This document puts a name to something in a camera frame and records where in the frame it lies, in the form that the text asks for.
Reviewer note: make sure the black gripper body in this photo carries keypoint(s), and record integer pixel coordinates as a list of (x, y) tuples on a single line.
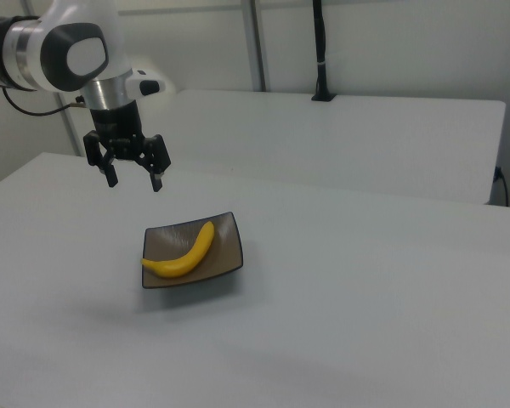
[(119, 127)]

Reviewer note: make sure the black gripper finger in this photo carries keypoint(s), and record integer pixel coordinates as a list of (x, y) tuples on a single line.
[(98, 153), (157, 159)]

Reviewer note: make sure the yellow banana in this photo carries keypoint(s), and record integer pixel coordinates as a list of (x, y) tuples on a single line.
[(183, 265)]

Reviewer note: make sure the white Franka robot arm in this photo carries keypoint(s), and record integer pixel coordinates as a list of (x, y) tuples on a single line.
[(81, 59)]

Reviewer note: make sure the square brown ceramic plate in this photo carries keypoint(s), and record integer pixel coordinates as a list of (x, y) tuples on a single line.
[(225, 255)]

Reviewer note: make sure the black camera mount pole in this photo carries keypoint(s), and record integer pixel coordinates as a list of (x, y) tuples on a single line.
[(321, 42)]

